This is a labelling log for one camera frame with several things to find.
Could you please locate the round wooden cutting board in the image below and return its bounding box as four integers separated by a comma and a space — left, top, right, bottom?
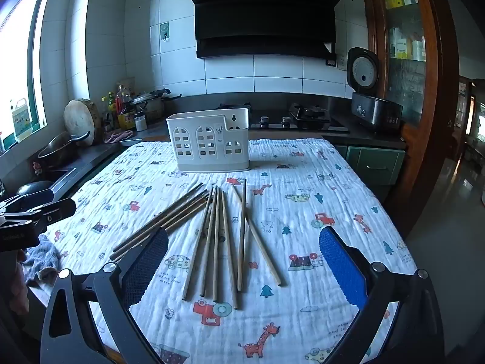
64, 99, 101, 147

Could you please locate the wooden glass door cabinet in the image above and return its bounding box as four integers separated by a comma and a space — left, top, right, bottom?
358, 0, 460, 236

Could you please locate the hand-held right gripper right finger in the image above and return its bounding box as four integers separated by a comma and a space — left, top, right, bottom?
319, 227, 446, 364

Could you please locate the black wok pan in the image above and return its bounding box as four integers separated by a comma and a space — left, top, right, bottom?
37, 131, 92, 167

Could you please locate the small sauce bottle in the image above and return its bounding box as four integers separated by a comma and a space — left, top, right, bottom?
100, 92, 116, 130

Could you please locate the white plastic jug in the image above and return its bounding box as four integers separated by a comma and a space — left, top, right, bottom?
9, 99, 33, 141

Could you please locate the pile of wooden chopsticks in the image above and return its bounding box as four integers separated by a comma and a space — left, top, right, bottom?
110, 178, 283, 310

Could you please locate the blue grey rag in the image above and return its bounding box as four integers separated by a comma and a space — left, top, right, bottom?
23, 234, 62, 282

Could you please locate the white plastic chopstick holder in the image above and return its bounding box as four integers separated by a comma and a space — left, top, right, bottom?
166, 108, 251, 173

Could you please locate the green base cabinet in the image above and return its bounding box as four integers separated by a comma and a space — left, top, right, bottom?
333, 144, 406, 198

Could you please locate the metal pressure cooker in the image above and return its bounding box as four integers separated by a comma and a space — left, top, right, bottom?
131, 89, 182, 123

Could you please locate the large cooking oil bottle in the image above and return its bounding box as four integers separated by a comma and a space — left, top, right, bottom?
115, 85, 136, 130

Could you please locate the black gas stove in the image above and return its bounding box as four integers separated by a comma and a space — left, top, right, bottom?
216, 102, 349, 133

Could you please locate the window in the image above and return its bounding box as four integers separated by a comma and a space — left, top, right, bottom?
0, 0, 57, 152

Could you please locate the white cartoon printed cloth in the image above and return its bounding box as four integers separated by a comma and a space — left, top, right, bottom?
36, 138, 417, 364

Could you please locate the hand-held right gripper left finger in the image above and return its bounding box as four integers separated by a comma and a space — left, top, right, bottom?
40, 227, 169, 364

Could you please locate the black rice cooker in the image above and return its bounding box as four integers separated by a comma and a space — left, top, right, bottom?
346, 47, 403, 134

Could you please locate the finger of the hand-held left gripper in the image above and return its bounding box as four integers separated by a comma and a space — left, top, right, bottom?
0, 189, 54, 213
0, 198, 77, 233

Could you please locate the black range hood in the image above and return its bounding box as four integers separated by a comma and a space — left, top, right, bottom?
180, 0, 350, 59

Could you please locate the pink rag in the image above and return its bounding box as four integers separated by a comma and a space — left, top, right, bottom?
104, 129, 134, 144

